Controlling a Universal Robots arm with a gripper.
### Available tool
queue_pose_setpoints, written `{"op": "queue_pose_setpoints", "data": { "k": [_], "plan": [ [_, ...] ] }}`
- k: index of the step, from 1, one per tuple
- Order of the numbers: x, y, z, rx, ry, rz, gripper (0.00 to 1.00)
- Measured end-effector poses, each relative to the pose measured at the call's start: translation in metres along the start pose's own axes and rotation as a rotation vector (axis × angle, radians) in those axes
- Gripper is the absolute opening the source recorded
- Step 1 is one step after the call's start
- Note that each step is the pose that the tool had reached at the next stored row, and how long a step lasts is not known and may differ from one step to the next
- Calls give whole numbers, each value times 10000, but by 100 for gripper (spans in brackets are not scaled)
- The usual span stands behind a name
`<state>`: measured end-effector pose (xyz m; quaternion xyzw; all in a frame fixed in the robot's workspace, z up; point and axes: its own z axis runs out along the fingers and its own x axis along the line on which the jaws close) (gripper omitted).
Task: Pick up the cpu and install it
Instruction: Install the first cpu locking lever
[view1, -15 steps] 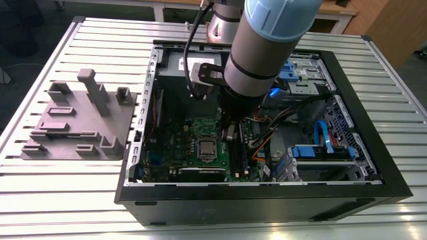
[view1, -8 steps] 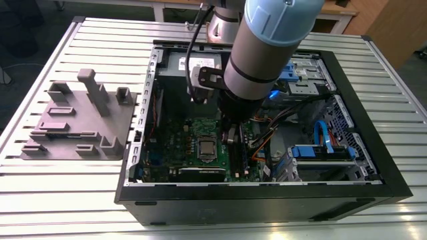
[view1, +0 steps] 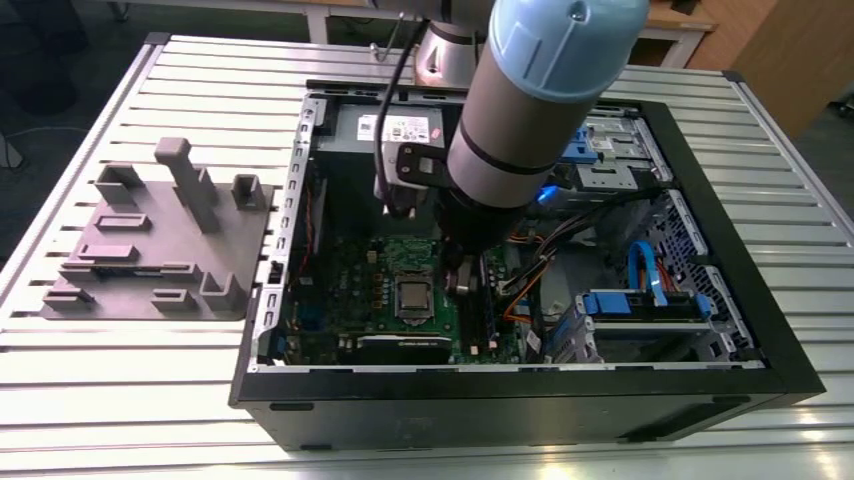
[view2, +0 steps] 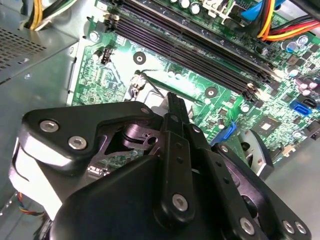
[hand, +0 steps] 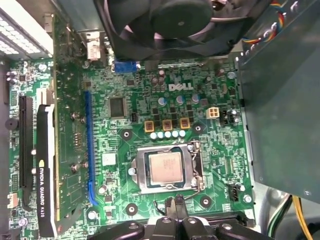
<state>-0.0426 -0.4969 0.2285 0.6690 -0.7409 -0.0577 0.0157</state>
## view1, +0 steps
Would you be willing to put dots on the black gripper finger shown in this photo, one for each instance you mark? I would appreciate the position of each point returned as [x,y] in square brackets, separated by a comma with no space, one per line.
[476,275]
[460,282]

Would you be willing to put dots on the silver CPU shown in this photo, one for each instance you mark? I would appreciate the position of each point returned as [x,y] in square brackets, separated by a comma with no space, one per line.
[414,296]

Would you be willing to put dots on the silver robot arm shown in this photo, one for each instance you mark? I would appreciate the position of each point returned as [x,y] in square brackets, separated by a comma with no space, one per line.
[534,100]

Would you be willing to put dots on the black RAM slot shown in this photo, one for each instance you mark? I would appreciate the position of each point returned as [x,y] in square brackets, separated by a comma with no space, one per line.
[469,325]
[485,325]
[477,325]

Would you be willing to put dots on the black graphics card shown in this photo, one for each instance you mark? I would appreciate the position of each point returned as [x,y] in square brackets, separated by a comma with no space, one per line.
[401,347]

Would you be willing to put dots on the green motherboard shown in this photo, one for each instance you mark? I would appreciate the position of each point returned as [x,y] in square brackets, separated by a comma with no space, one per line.
[348,260]

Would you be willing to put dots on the blue disk carrier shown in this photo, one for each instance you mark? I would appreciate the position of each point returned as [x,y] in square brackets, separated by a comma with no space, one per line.
[608,304]

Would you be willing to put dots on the grey power supply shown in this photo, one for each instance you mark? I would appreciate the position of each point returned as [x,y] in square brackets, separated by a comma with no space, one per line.
[348,185]

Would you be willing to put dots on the blue plastic drive rails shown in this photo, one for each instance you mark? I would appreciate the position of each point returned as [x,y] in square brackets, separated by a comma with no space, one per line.
[581,152]

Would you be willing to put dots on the grey metal drive cage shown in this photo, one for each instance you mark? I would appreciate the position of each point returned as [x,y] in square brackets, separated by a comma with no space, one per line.
[614,177]

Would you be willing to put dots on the blue board connector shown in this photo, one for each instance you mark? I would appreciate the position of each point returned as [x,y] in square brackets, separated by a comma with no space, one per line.
[312,316]

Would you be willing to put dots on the black case fan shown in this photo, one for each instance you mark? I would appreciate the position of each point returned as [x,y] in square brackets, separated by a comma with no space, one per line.
[316,235]

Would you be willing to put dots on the black PC case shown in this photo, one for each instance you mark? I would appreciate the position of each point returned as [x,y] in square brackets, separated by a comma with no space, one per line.
[468,415]

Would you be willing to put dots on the grey metal disk bay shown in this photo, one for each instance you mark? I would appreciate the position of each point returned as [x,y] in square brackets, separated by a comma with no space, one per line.
[641,330]

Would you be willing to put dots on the grey parts rack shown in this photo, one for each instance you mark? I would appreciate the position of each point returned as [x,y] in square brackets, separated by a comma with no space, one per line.
[174,260]

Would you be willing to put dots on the dark RAM stick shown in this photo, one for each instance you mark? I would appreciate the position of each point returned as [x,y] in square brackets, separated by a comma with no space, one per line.
[137,273]

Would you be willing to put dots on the wooden cabinet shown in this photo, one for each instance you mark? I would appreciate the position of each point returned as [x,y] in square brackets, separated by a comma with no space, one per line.
[788,60]

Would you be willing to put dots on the black office chair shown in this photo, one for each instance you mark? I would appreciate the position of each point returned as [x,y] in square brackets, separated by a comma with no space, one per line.
[47,95]

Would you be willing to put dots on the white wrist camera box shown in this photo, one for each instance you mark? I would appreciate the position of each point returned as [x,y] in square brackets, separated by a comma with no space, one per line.
[408,192]

